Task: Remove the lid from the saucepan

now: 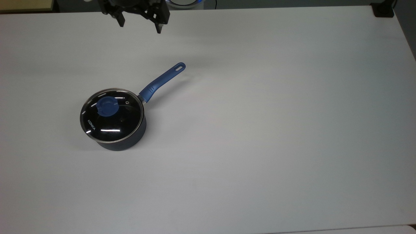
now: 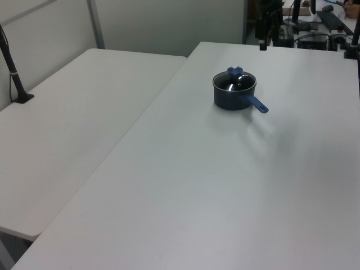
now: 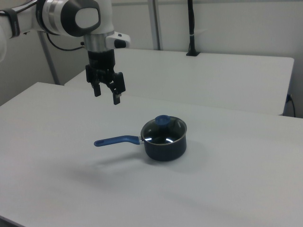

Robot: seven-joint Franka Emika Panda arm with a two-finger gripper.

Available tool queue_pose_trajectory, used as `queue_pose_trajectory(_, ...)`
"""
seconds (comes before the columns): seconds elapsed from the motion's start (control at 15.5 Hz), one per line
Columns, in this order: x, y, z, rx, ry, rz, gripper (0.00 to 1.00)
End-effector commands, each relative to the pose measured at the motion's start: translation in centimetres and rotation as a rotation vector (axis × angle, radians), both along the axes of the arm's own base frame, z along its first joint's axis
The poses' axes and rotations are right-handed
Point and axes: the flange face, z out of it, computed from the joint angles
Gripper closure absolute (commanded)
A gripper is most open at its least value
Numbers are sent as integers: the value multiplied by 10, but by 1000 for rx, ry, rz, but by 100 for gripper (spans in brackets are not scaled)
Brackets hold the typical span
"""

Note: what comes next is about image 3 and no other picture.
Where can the dark blue saucepan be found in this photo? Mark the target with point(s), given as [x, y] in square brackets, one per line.
[165, 151]

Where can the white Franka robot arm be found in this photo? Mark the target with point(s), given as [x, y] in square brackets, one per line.
[52, 14]

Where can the black stand pole white band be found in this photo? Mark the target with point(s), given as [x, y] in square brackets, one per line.
[191, 23]

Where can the white side table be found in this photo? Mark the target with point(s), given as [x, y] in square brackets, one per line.
[201, 75]

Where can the grey metal partition post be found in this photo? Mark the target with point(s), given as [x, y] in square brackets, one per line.
[155, 23]
[50, 66]

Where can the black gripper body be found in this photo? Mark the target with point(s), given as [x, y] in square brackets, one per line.
[100, 61]

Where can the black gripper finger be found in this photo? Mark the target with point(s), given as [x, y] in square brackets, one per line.
[95, 88]
[118, 82]

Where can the glass lid with blue knob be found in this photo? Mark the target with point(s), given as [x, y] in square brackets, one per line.
[162, 120]

